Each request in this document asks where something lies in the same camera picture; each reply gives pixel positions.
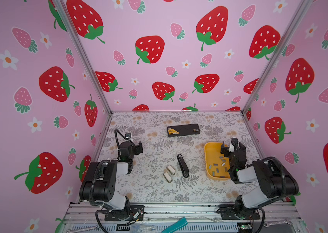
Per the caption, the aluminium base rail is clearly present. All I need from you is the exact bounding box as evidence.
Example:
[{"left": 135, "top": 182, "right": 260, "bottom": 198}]
[{"left": 64, "top": 202, "right": 301, "bottom": 223}]

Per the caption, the black flat tool case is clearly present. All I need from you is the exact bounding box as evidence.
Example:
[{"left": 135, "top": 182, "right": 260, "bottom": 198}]
[{"left": 167, "top": 124, "right": 200, "bottom": 137}]

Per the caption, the grey slotted cable duct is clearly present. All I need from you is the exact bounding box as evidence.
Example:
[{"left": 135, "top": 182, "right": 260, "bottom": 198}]
[{"left": 70, "top": 222, "right": 269, "bottom": 233}]

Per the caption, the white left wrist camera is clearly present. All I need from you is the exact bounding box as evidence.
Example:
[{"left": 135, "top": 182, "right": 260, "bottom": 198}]
[{"left": 125, "top": 133, "right": 132, "bottom": 140}]

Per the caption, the yellow plastic tray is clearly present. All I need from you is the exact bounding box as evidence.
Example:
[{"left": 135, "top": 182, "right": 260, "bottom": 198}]
[{"left": 204, "top": 142, "right": 230, "bottom": 181}]

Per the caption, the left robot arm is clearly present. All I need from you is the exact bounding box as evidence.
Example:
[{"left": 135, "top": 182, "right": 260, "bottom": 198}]
[{"left": 79, "top": 140, "right": 143, "bottom": 212}]

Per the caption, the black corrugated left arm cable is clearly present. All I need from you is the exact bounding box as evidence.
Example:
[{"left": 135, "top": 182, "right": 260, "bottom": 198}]
[{"left": 114, "top": 129, "right": 128, "bottom": 155}]

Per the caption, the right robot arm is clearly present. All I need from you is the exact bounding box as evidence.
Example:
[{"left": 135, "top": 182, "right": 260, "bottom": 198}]
[{"left": 216, "top": 137, "right": 299, "bottom": 219}]

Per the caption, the beige staple box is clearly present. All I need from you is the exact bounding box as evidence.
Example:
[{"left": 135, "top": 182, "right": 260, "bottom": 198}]
[
  {"left": 163, "top": 172, "right": 172, "bottom": 183},
  {"left": 166, "top": 165, "right": 176, "bottom": 176}
]

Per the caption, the teal plastic tool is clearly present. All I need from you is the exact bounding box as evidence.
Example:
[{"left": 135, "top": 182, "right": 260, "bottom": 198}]
[{"left": 161, "top": 217, "right": 188, "bottom": 233}]

